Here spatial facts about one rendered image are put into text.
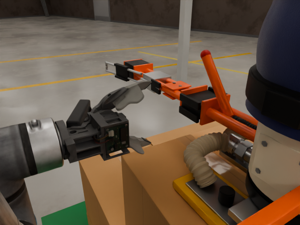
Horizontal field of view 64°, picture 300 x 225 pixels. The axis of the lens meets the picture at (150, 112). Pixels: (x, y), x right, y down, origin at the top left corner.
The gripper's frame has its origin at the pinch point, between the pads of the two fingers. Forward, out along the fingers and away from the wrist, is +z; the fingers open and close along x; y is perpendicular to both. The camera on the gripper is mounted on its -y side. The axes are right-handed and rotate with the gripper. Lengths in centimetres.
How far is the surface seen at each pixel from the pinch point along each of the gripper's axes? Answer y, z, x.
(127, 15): -1078, 508, -59
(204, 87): -0.9, 16.5, 2.8
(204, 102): 6.7, 9.7, 2.8
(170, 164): 4.3, 3.4, -12.9
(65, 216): -83, -15, -107
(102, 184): -41, -1, -53
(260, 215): 31.4, -3.9, 1.2
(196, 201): 17.7, -0.2, -10.9
